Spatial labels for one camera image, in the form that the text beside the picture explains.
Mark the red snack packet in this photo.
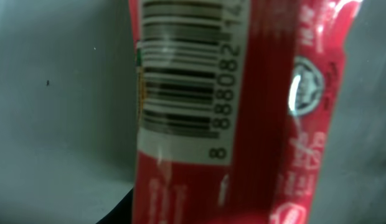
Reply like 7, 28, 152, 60
129, 0, 361, 224

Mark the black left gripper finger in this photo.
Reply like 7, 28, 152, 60
96, 188, 134, 224

